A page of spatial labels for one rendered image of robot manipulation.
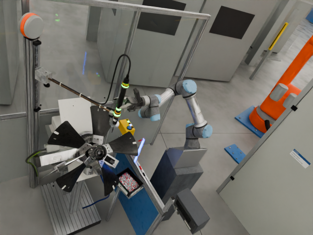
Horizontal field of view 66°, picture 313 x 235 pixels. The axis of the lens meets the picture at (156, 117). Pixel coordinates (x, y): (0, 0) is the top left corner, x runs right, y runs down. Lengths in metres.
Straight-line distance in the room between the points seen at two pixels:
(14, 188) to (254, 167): 2.76
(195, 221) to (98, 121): 1.01
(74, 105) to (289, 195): 2.40
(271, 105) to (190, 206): 3.72
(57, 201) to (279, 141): 2.48
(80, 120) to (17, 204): 1.32
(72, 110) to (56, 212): 1.24
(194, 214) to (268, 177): 1.53
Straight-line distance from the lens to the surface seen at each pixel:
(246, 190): 3.40
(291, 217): 3.22
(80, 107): 2.09
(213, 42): 5.57
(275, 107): 5.21
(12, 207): 3.04
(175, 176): 2.27
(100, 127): 1.91
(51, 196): 2.98
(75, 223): 2.86
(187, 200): 1.84
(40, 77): 1.94
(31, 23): 1.79
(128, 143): 2.04
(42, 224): 2.93
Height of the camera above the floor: 2.67
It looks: 38 degrees down
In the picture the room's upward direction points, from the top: 23 degrees clockwise
